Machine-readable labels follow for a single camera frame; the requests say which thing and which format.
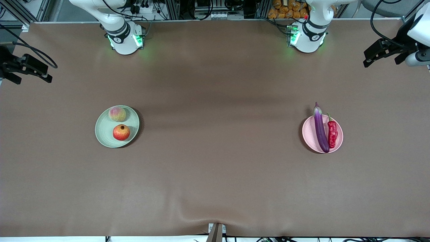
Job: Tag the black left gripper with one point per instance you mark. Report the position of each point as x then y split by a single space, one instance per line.
400 44

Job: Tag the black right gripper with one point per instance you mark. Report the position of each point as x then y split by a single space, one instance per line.
7 63

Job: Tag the red chili pepper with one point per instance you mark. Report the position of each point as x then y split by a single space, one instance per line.
332 132

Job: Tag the purple eggplant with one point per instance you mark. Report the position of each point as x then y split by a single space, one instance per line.
320 129

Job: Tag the yellow pink peach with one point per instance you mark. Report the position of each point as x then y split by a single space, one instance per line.
117 114

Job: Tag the red pomegranate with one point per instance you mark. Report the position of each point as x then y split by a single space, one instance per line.
121 132

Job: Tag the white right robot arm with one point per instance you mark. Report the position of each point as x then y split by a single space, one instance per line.
122 40

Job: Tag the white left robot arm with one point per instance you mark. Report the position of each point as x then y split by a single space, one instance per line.
310 38

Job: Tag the pale green round plate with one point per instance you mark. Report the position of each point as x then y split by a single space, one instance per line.
107 132

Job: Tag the pink round plate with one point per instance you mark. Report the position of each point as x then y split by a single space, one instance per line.
310 133

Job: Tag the bag of orange snacks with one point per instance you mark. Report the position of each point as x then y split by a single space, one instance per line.
285 10

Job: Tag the white power strip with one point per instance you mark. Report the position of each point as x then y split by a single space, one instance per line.
144 10

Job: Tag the brown table mat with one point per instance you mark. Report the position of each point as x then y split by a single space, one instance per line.
215 195

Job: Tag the aluminium frame rail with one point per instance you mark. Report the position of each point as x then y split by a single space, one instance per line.
408 13
16 13

